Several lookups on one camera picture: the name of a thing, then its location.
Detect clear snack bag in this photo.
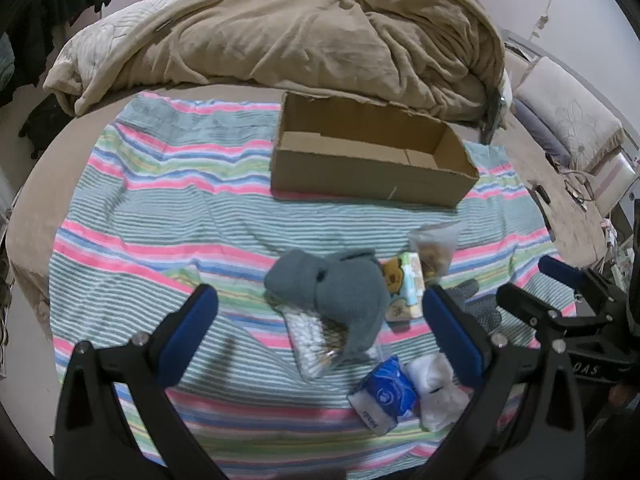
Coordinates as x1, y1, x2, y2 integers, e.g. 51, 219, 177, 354
409, 220, 463, 281

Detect striped towel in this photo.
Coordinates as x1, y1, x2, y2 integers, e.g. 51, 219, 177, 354
50, 91, 576, 466

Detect blue tissue pack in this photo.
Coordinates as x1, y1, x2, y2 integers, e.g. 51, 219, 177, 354
346, 355, 421, 436

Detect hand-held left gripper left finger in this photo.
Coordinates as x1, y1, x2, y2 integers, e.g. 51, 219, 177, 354
52, 284, 226, 480

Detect beige fleece blanket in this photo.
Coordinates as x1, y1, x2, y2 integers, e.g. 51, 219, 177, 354
75, 0, 508, 123

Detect white floral pillow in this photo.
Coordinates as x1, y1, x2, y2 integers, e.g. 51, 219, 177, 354
514, 56, 626, 171

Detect grey blue pillow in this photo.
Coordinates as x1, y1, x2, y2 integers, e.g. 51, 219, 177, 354
510, 97, 571, 166

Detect white socks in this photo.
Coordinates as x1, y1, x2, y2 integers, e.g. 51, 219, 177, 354
405, 352, 473, 432

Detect black bag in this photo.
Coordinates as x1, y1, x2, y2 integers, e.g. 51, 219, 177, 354
20, 92, 76, 158

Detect bear print tissue pack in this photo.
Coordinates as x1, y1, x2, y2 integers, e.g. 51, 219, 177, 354
380, 252, 427, 322

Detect tangled dark cables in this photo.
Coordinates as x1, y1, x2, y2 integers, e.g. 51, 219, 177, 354
550, 157, 598, 211

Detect black hanging clothes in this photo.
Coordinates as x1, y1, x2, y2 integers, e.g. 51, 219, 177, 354
0, 0, 118, 106

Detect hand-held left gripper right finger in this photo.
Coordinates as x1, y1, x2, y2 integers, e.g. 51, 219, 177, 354
407, 284, 588, 480

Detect grey dotted socks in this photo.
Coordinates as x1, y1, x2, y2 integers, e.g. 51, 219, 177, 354
442, 280, 502, 328

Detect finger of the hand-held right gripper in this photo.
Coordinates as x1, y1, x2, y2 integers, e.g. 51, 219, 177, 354
538, 255, 622, 307
495, 284, 577, 334

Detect cardboard box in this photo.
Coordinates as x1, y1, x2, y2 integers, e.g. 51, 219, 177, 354
270, 91, 480, 209

